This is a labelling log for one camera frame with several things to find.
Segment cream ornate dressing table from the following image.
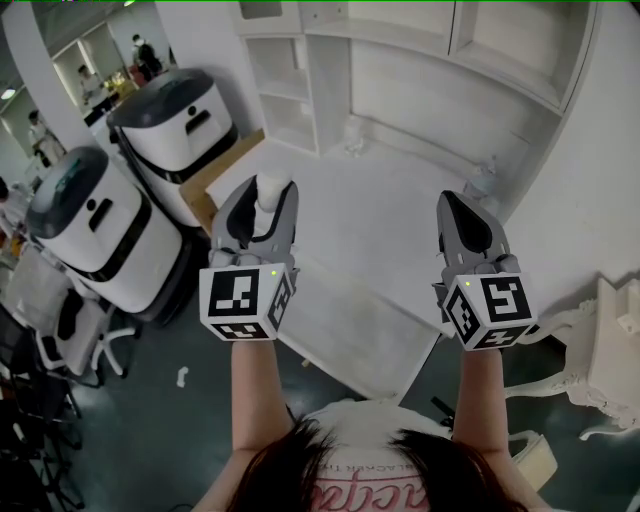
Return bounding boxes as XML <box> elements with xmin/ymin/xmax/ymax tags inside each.
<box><xmin>504</xmin><ymin>272</ymin><xmax>640</xmax><ymax>441</ymax></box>

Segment large white service robot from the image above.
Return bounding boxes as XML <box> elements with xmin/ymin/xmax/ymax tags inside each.
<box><xmin>106</xmin><ymin>68</ymin><xmax>239</xmax><ymax>229</ymax></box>
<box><xmin>25</xmin><ymin>145</ymin><xmax>194</xmax><ymax>329</ymax></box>

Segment patterned glass jar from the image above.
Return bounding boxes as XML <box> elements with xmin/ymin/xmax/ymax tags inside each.
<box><xmin>462</xmin><ymin>155</ymin><xmax>501</xmax><ymax>201</ymax></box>

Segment person's right forearm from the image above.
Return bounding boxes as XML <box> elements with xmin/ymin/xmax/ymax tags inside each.
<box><xmin>452</xmin><ymin>349</ymin><xmax>511</xmax><ymax>451</ymax></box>

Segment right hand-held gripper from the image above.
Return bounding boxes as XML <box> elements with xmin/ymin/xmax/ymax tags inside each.
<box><xmin>432</xmin><ymin>189</ymin><xmax>539</xmax><ymax>353</ymax></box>

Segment black mesh office chair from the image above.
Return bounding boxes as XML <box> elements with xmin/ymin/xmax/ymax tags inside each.
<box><xmin>0</xmin><ymin>304</ymin><xmax>84</xmax><ymax>512</ymax></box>

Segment white desk with hutch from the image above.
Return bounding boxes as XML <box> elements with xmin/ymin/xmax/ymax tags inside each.
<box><xmin>204</xmin><ymin>0</ymin><xmax>601</xmax><ymax>401</ymax></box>

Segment person's left forearm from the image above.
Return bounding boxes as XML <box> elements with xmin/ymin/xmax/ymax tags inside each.
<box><xmin>229</xmin><ymin>339</ymin><xmax>294</xmax><ymax>454</ymax></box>

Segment person's white printed shirt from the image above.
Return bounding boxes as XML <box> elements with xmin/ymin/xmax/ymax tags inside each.
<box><xmin>192</xmin><ymin>399</ymin><xmax>551</xmax><ymax>512</ymax></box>

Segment black belt device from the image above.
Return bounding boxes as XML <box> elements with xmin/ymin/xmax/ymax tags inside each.
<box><xmin>430</xmin><ymin>396</ymin><xmax>456</xmax><ymax>427</ymax></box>

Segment brown cardboard box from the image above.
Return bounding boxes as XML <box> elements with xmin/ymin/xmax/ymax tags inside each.
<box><xmin>178</xmin><ymin>128</ymin><xmax>266</xmax><ymax>236</ymax></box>

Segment white drawer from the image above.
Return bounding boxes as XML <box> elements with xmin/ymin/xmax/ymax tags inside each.
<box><xmin>277</xmin><ymin>257</ymin><xmax>444</xmax><ymax>401</ymax></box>

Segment white office chair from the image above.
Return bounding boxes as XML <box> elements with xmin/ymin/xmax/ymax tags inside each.
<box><xmin>4</xmin><ymin>244</ymin><xmax>144</xmax><ymax>389</ymax></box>

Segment cream ornate stool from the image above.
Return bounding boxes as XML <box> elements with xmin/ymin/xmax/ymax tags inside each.
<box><xmin>507</xmin><ymin>429</ymin><xmax>559</xmax><ymax>491</ymax></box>

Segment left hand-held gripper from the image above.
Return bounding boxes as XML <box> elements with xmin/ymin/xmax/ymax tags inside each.
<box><xmin>198</xmin><ymin>174</ymin><xmax>301</xmax><ymax>342</ymax></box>

